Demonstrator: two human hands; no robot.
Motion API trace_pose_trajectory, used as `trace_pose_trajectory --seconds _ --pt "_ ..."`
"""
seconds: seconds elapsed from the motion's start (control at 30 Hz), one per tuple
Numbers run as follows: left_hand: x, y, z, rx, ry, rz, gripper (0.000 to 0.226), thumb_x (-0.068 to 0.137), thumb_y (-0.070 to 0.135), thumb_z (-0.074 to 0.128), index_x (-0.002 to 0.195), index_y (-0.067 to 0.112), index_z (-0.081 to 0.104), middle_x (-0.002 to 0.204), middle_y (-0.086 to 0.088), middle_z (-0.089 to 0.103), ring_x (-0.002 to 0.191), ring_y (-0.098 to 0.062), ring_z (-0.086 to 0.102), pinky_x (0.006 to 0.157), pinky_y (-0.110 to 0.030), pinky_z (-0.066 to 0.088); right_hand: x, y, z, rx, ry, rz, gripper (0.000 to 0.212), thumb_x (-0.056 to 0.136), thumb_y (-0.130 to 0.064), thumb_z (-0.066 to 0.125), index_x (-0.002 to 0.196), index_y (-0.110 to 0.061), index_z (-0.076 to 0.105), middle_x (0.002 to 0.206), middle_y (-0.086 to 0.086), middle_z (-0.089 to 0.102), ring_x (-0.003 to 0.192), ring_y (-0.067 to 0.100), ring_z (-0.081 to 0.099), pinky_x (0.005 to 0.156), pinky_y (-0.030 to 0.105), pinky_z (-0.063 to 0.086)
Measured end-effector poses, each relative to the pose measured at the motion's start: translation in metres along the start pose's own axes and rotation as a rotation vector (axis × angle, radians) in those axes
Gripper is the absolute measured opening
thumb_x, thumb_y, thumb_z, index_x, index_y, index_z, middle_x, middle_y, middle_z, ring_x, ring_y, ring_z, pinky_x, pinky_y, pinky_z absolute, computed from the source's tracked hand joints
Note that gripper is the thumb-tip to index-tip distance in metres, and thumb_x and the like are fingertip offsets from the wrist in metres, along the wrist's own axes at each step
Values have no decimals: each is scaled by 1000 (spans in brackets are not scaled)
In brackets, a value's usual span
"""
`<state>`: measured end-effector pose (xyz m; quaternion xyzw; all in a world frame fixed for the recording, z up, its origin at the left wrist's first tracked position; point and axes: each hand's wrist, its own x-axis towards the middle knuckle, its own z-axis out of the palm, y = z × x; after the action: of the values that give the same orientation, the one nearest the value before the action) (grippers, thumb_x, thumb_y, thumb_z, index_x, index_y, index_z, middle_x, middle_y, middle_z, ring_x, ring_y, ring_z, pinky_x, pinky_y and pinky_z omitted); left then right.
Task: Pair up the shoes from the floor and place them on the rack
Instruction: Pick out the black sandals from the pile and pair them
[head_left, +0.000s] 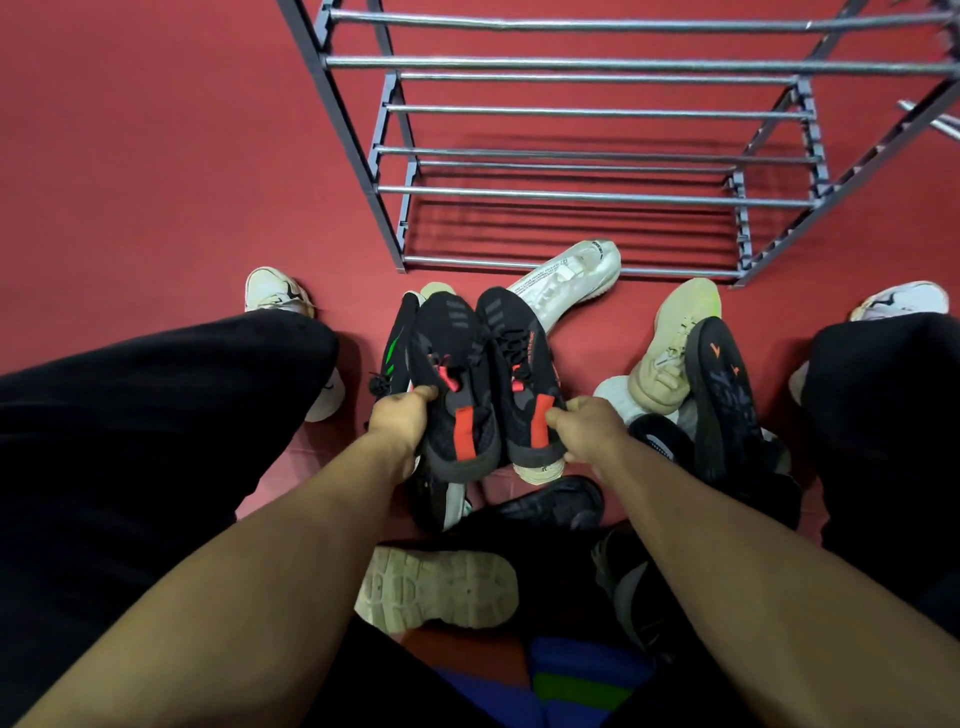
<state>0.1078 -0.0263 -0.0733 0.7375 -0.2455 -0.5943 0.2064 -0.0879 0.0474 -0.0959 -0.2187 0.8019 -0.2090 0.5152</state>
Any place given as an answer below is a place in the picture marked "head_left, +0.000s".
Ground person's left hand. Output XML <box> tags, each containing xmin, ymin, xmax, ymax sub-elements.
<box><xmin>366</xmin><ymin>384</ymin><xmax>441</xmax><ymax>462</ymax></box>

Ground person's right hand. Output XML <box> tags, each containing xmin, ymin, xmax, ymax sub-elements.
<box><xmin>544</xmin><ymin>395</ymin><xmax>639</xmax><ymax>481</ymax></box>

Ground white design sneaker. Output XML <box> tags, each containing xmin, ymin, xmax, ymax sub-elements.
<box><xmin>593</xmin><ymin>374</ymin><xmax>700</xmax><ymax>440</ymax></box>
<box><xmin>507</xmin><ymin>239</ymin><xmax>623</xmax><ymax>336</ymax></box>

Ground black shoe with red tab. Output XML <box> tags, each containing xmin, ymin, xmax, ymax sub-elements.
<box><xmin>407</xmin><ymin>290</ymin><xmax>502</xmax><ymax>484</ymax></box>
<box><xmin>476</xmin><ymin>286</ymin><xmax>569</xmax><ymax>470</ymax></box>

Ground black orange-mark sneaker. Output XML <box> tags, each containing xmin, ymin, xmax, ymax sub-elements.
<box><xmin>684</xmin><ymin>316</ymin><xmax>768</xmax><ymax>487</ymax></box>

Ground white knit sneaker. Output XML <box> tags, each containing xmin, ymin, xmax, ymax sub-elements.
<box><xmin>354</xmin><ymin>545</ymin><xmax>520</xmax><ymax>634</ymax></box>

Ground grey metal shoe rack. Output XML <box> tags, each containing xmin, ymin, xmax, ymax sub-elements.
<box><xmin>277</xmin><ymin>0</ymin><xmax>960</xmax><ymax>289</ymax></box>

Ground person's right forearm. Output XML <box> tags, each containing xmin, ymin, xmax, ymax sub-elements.
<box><xmin>596</xmin><ymin>440</ymin><xmax>960</xmax><ymax>728</ymax></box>

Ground person's left forearm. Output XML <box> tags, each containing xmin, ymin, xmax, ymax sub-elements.
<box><xmin>14</xmin><ymin>434</ymin><xmax>421</xmax><ymax>728</ymax></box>

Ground person's white left worn shoe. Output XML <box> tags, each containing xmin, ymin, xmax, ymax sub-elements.
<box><xmin>245</xmin><ymin>266</ymin><xmax>346</xmax><ymax>424</ymax></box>

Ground person's white worn shoe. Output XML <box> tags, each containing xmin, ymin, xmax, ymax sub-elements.
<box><xmin>787</xmin><ymin>281</ymin><xmax>950</xmax><ymax>406</ymax></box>
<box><xmin>245</xmin><ymin>266</ymin><xmax>346</xmax><ymax>424</ymax></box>

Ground person's black trousers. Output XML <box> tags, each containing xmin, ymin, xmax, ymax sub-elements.
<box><xmin>0</xmin><ymin>308</ymin><xmax>960</xmax><ymax>728</ymax></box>

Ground person's white right worn shoe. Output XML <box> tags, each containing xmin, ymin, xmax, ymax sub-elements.
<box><xmin>787</xmin><ymin>281</ymin><xmax>950</xmax><ymax>406</ymax></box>

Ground multicolour foam stool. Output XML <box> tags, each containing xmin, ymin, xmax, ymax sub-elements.
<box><xmin>397</xmin><ymin>628</ymin><xmax>658</xmax><ymax>728</ymax></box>

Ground long loose metal rod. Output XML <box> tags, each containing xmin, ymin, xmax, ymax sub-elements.
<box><xmin>897</xmin><ymin>98</ymin><xmax>960</xmax><ymax>129</ymax></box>

